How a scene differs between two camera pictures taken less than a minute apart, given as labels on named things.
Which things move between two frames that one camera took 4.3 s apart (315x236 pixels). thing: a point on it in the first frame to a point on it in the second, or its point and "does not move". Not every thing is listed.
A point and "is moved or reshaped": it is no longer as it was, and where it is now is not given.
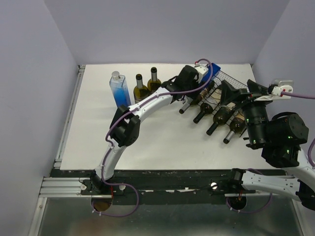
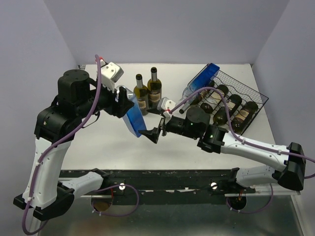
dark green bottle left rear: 140,92 does not move
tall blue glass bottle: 119,88 is moved or reshaped
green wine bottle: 221,116 does not move
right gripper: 229,93 to 153,134
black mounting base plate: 165,186 does not move
